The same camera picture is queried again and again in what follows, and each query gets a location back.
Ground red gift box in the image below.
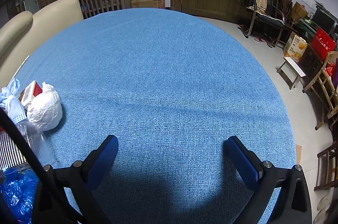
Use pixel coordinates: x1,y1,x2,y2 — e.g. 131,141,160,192
309,27,337,60

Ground blue tablecloth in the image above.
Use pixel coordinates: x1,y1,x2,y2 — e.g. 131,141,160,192
0,8,297,224

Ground blue plastic bag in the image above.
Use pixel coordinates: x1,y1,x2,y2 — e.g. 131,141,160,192
0,170,40,222

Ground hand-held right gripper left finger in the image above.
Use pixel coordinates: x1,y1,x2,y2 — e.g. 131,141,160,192
32,135,118,224

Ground dark wooden chair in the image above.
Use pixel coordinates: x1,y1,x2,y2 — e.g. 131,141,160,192
314,142,338,191
272,0,293,47

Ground bamboo chair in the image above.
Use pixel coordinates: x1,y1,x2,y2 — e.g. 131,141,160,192
302,51,338,131

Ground small cardboard box with barcode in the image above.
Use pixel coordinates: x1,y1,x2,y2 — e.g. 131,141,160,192
20,80,43,108

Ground black office chair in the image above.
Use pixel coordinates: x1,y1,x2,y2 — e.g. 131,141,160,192
239,0,286,39

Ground beige leather sofa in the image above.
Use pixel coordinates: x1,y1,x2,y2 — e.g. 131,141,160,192
0,0,84,87

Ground brown cardboard box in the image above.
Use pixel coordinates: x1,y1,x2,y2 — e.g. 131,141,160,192
131,0,166,10

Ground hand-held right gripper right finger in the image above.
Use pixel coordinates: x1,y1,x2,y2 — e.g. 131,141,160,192
224,136,313,224

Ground pink slippers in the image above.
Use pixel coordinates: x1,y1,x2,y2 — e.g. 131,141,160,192
254,36,275,48

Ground black monitor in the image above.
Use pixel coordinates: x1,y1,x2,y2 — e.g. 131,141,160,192
312,8,336,34

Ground whiteboard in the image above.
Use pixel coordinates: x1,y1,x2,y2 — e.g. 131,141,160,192
23,0,40,14

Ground light blue cloth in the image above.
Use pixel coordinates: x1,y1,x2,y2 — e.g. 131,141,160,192
0,78,27,124

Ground orange printed cardboard box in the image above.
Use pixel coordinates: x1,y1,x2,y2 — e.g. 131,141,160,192
282,32,308,63

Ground silver ribbed packaging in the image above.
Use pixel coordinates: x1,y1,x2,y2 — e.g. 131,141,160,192
0,131,27,172

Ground brown paper bag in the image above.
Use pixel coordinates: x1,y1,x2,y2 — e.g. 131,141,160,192
292,2,308,21

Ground clear plastic container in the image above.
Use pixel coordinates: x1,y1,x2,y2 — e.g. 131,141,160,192
0,108,45,179

